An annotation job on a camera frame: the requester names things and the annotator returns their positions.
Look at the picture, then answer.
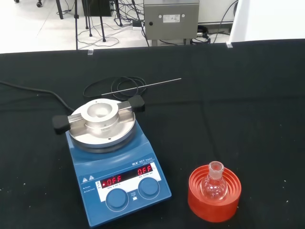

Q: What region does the thin metal probe rod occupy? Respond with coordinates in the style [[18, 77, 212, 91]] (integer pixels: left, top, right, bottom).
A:
[[101, 78, 182, 96]]

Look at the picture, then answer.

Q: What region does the blue base laboratory heater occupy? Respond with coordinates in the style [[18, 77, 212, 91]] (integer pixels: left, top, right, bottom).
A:
[[52, 94, 172, 229]]

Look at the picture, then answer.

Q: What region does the black bench cloth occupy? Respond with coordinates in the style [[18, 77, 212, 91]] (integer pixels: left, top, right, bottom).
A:
[[0, 38, 305, 229]]

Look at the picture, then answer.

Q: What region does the grey metal cabinet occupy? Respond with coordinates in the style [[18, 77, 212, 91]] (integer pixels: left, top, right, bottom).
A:
[[143, 0, 200, 46]]

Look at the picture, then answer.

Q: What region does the black tripod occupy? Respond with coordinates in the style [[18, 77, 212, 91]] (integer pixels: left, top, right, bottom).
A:
[[73, 0, 107, 50]]

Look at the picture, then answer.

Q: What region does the black stand leg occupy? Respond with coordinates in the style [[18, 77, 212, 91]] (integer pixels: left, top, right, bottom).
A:
[[55, 0, 64, 20]]

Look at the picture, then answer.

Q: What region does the pale white board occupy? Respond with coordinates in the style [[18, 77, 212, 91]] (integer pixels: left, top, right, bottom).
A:
[[228, 0, 305, 43]]

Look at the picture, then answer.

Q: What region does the thin black probe cable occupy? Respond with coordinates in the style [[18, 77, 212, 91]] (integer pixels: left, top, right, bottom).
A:
[[82, 76, 147, 101]]

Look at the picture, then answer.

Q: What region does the black floor cable bundle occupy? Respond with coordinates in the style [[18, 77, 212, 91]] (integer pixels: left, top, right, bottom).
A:
[[190, 24, 212, 45]]

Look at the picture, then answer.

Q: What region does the orange flask support ring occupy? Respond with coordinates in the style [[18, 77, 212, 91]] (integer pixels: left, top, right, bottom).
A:
[[187, 164, 242, 223]]

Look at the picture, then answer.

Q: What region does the black heater power cable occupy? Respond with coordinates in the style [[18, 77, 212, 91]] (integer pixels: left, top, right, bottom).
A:
[[0, 80, 75, 113]]

